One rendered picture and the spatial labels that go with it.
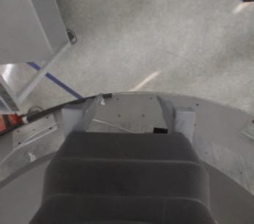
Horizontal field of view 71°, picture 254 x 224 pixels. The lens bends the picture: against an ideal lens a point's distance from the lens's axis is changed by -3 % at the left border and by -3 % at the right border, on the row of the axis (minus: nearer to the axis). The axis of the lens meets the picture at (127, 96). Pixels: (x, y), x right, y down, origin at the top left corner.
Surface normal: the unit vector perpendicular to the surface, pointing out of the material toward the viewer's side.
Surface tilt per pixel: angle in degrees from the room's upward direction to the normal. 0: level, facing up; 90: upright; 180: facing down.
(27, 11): 0
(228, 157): 90
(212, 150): 90
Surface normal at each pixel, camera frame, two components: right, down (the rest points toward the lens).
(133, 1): -0.15, 0.65
